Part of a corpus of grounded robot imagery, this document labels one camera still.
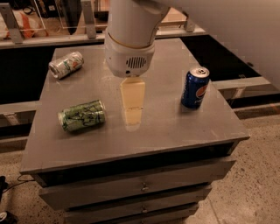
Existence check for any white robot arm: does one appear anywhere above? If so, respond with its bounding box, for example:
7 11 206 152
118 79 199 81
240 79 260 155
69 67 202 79
105 0 280 88

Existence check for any grey drawer cabinet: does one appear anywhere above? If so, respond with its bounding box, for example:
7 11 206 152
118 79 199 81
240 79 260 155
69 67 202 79
21 38 249 224

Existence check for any grey drawer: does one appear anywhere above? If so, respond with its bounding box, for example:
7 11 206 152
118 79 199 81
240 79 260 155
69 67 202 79
39 157 235 210
65 185 212 224

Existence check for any top grey drawer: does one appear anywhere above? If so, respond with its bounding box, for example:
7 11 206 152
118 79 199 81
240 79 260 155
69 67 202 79
39 157 235 210

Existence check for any right metal rail bracket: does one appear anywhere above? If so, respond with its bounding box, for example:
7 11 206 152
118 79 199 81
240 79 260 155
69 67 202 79
184 15 195 32

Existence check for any black cable on floor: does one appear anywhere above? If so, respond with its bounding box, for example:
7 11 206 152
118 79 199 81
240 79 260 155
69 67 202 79
0 174 36 195

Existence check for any blue Pepsi can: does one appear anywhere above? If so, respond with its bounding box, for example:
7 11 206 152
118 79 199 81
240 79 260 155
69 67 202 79
181 66 210 109

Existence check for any left metal rail bracket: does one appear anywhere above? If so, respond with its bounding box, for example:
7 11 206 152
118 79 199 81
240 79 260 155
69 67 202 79
0 3 24 44

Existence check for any middle metal rail bracket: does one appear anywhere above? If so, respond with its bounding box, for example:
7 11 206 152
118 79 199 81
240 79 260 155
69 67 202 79
80 0 96 39

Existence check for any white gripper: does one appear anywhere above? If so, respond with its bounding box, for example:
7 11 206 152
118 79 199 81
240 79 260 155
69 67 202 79
104 31 155 125

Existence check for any middle grey drawer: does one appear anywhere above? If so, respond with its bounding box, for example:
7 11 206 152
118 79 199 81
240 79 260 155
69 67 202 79
65 185 212 224

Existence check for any green patterned soda can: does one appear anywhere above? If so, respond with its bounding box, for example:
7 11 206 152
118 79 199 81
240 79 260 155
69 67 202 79
58 100 106 132

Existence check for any silver 7up can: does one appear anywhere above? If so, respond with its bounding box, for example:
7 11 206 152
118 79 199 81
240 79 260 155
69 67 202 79
48 52 84 80

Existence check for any metal rail bracket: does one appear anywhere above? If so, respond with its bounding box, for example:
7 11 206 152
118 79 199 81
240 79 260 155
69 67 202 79
80 0 96 39
184 15 195 32
0 3 24 44

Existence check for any dark can on floor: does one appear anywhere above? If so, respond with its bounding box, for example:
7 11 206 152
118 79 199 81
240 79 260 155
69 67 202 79
0 211 18 224

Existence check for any orange white bag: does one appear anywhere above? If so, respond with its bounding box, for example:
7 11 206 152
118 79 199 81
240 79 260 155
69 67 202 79
0 11 48 40

